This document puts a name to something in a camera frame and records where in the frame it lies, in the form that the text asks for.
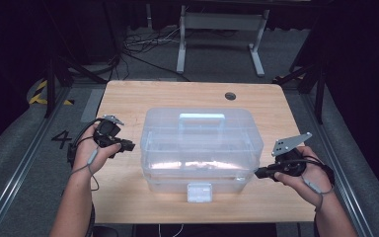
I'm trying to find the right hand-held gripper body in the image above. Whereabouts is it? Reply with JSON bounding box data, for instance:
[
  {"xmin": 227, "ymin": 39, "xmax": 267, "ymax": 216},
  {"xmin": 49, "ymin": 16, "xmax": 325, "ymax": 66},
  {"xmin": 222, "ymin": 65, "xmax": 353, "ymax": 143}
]
[{"xmin": 270, "ymin": 131, "xmax": 314, "ymax": 179}]

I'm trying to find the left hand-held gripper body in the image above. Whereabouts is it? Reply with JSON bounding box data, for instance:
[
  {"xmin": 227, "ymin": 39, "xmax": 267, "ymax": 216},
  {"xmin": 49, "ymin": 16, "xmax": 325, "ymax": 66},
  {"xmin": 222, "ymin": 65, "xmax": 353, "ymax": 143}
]
[{"xmin": 93, "ymin": 114, "xmax": 126, "ymax": 149}]

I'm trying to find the clear plastic storage box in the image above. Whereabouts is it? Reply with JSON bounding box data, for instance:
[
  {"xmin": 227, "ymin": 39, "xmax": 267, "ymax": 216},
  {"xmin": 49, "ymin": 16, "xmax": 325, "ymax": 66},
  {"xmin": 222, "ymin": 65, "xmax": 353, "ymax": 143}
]
[{"xmin": 139, "ymin": 107, "xmax": 265, "ymax": 203}]

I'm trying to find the person's left hand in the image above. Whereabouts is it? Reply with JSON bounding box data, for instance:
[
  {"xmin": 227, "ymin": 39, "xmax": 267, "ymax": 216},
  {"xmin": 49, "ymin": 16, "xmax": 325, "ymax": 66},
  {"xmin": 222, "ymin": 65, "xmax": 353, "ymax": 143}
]
[{"xmin": 73, "ymin": 123, "xmax": 122, "ymax": 176}]

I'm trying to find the person's right hand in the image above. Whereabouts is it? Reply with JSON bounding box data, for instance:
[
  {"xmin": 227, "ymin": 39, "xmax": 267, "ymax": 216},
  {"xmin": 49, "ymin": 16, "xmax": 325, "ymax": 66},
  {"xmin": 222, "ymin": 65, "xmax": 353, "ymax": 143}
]
[{"xmin": 273, "ymin": 145, "xmax": 336, "ymax": 200}]

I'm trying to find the black metal stand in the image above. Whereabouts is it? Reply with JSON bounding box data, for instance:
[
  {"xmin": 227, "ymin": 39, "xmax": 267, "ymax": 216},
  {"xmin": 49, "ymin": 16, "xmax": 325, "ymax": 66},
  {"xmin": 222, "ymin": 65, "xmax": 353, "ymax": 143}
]
[
  {"xmin": 42, "ymin": 0, "xmax": 109, "ymax": 119},
  {"xmin": 271, "ymin": 58, "xmax": 329, "ymax": 125}
]

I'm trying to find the person's dark clothing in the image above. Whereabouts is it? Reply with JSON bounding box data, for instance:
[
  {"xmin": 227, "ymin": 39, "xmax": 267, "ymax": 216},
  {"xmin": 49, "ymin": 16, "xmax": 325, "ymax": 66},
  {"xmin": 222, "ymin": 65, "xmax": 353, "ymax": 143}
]
[{"xmin": 92, "ymin": 223, "xmax": 278, "ymax": 237}]

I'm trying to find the yellow black floor tape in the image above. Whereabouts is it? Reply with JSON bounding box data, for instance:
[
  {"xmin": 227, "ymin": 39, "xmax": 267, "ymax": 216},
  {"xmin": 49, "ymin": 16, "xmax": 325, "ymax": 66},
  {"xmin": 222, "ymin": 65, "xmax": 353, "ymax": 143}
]
[{"xmin": 28, "ymin": 79, "xmax": 76, "ymax": 107}]

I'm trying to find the grey left wrist strap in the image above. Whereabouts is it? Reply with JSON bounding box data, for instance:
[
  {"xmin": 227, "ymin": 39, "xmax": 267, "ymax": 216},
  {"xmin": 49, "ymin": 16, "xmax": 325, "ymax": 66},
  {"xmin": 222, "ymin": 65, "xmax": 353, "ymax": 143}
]
[{"xmin": 70, "ymin": 147, "xmax": 101, "ymax": 192}]

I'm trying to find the grey wrist strap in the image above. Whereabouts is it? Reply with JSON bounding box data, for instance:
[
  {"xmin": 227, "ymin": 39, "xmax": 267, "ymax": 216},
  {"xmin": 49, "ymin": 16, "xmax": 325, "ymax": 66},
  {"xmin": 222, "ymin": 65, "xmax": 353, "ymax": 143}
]
[
  {"xmin": 300, "ymin": 176, "xmax": 335, "ymax": 212},
  {"xmin": 70, "ymin": 147, "xmax": 101, "ymax": 192}
]

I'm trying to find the grey right wrist strap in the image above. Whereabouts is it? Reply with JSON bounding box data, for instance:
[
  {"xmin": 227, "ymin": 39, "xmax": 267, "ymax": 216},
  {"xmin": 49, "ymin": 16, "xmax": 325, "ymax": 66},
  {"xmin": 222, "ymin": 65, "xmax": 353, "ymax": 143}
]
[{"xmin": 300, "ymin": 176, "xmax": 335, "ymax": 212}]

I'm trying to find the left hand-held gripper cable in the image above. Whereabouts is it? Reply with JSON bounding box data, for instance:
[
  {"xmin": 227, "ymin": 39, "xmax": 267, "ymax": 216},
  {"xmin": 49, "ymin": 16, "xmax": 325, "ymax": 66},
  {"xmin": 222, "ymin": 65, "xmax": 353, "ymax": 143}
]
[{"xmin": 66, "ymin": 118, "xmax": 107, "ymax": 167}]

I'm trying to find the hand-held gripper cable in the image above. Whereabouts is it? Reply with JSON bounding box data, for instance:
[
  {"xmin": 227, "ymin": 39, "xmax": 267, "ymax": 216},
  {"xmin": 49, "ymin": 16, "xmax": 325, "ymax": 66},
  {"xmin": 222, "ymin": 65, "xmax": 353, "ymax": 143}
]
[
  {"xmin": 284, "ymin": 157, "xmax": 337, "ymax": 237},
  {"xmin": 66, "ymin": 118, "xmax": 107, "ymax": 167}
]

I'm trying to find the right hand-held gripper cable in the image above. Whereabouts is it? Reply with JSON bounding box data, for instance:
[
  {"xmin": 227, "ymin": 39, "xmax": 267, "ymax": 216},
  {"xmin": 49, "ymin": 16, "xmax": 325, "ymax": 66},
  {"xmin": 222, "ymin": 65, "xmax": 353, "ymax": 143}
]
[{"xmin": 284, "ymin": 157, "xmax": 337, "ymax": 237}]

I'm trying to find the thin white cable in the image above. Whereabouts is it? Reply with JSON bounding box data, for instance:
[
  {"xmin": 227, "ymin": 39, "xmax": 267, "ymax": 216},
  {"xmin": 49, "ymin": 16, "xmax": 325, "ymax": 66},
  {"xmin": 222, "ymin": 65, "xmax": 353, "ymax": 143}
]
[{"xmin": 157, "ymin": 223, "xmax": 186, "ymax": 237}]

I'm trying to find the bundle of floor cables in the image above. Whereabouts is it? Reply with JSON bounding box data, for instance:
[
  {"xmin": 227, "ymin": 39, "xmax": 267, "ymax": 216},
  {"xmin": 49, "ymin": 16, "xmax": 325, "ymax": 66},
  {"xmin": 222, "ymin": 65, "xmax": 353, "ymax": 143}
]
[{"xmin": 120, "ymin": 25, "xmax": 191, "ymax": 83}]

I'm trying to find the grey metal table frame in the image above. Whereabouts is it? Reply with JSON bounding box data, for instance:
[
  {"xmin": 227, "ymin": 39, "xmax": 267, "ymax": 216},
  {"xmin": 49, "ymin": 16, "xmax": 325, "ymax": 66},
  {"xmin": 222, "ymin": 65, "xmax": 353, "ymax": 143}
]
[{"xmin": 176, "ymin": 4, "xmax": 271, "ymax": 79}]

